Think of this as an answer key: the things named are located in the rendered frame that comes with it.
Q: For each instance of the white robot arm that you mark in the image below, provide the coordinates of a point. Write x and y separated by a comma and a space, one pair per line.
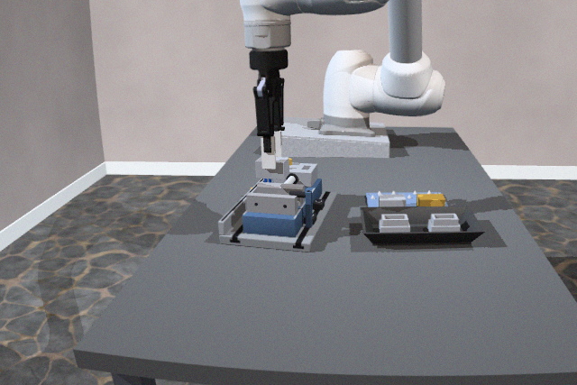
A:
404, 85

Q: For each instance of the yellow rectangular block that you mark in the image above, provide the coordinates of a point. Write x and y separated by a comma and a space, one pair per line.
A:
430, 200

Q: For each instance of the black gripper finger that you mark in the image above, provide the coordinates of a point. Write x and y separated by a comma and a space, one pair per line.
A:
279, 117
265, 122

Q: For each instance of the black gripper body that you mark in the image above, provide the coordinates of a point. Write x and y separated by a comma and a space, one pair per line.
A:
268, 63

